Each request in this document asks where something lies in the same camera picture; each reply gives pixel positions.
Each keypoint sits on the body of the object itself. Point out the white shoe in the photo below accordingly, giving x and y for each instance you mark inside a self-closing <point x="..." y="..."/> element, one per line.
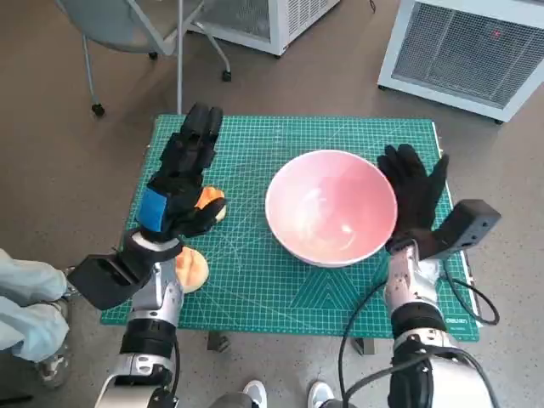
<point x="255" y="393"/>
<point x="319" y="394"/>

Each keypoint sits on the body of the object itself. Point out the grey office chair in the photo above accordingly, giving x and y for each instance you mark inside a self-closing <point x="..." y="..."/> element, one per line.
<point x="115" y="21"/>

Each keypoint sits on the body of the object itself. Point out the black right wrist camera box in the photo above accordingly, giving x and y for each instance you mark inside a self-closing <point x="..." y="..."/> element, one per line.
<point x="467" y="225"/>

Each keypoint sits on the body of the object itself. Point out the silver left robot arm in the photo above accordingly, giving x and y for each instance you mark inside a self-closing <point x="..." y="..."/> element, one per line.
<point x="153" y="297"/>

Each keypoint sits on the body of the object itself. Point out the person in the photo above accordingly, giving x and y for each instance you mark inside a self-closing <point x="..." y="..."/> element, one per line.
<point x="30" y="297"/>

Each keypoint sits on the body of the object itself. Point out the white metal pole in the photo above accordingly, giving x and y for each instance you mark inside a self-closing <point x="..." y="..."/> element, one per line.
<point x="179" y="64"/>

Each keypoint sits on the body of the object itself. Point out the green cutting mat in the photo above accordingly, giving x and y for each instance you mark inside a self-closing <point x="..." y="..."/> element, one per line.
<point x="255" y="289"/>

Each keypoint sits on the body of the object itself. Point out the black table bracket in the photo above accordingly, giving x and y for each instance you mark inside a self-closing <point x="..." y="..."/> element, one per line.
<point x="364" y="346"/>
<point x="217" y="341"/>

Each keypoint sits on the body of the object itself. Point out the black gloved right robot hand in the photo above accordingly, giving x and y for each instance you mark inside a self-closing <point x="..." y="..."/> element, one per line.
<point x="412" y="191"/>

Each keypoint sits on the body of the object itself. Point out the round toy bread bun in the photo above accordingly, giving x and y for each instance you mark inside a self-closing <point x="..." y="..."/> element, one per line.
<point x="195" y="272"/>

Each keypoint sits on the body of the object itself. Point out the pink bowl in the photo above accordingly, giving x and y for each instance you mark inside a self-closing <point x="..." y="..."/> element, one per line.
<point x="331" y="204"/>

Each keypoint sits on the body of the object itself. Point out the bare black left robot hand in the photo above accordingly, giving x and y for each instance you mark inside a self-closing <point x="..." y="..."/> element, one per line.
<point x="183" y="170"/>

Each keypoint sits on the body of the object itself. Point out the large white mesh cabinet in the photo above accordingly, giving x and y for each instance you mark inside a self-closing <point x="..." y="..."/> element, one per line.
<point x="459" y="55"/>

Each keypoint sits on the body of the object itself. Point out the long toy bread loaf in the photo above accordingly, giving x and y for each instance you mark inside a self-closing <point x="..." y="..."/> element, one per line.
<point x="210" y="194"/>

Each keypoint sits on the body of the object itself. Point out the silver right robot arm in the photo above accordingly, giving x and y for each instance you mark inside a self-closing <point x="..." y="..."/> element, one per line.
<point x="416" y="323"/>

